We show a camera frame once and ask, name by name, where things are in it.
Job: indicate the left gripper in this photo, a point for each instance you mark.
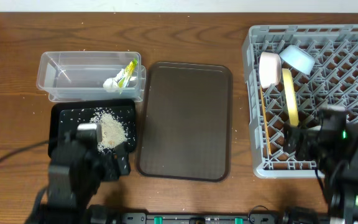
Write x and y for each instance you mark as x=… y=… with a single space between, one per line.
x=124 y=162

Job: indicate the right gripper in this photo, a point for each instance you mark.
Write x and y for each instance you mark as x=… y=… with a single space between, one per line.
x=307 y=140

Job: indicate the pile of rice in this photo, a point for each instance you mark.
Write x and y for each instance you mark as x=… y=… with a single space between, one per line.
x=115 y=130

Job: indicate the wooden chopstick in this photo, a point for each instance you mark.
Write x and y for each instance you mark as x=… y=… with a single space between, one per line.
x=267 y=136
x=262 y=103

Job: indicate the yellow plate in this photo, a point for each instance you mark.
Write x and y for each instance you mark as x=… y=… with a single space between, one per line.
x=290 y=97

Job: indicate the white tissue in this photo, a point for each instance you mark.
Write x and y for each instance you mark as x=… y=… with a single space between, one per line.
x=111 y=83

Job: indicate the green snack wrapper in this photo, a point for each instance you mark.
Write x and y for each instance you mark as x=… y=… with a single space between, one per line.
x=127 y=73

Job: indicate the light blue bowl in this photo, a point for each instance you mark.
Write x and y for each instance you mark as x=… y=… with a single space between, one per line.
x=298 y=59

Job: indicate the pink white bowl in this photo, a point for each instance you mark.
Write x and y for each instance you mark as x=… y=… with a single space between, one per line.
x=270 y=69

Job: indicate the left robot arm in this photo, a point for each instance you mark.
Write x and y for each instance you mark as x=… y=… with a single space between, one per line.
x=75 y=173

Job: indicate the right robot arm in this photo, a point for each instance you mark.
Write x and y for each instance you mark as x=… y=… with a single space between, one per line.
x=333 y=145

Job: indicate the grey dishwasher rack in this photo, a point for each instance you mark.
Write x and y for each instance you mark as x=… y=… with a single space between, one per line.
x=332 y=81

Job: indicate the black tray bin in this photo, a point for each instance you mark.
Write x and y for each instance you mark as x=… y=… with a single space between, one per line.
x=66 y=117

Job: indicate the dark brown serving tray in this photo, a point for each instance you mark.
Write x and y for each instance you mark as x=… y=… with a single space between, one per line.
x=186 y=122

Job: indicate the clear plastic bin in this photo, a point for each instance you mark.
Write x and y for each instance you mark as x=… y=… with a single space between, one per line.
x=83 y=76

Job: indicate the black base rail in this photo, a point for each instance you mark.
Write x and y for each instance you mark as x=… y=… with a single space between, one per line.
x=181 y=218

